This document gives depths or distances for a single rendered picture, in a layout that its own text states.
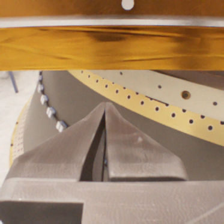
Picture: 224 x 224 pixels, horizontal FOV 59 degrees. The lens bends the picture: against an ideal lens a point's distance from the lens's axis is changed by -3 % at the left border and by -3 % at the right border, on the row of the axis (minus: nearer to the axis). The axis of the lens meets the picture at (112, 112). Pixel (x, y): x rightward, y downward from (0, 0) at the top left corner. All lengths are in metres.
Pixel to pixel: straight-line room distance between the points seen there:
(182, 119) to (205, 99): 0.08
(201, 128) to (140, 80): 0.13
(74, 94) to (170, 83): 0.30
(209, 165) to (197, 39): 0.23
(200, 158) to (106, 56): 0.25
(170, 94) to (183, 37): 0.12
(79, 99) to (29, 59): 0.31
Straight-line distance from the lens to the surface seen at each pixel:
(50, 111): 0.62
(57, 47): 0.22
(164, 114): 0.38
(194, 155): 0.39
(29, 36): 0.23
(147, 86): 0.34
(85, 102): 0.50
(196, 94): 0.31
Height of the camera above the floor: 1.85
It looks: 36 degrees down
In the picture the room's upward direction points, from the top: straight up
